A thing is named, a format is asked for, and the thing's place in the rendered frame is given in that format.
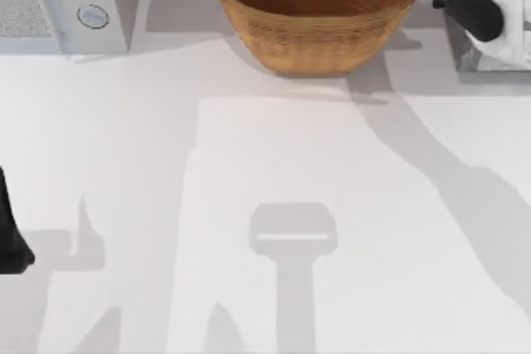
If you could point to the grey speckled microwave window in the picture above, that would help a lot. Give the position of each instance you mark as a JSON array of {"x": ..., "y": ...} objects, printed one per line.
[{"x": 18, "y": 6}]

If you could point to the round grey microwave knob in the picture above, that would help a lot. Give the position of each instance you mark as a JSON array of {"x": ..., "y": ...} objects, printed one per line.
[{"x": 93, "y": 16}]

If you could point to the pale microwave oven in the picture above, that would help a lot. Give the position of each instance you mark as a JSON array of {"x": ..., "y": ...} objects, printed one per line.
[{"x": 116, "y": 6}]

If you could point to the brown woven basket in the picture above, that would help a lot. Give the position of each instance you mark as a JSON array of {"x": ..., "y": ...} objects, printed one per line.
[{"x": 315, "y": 39}]

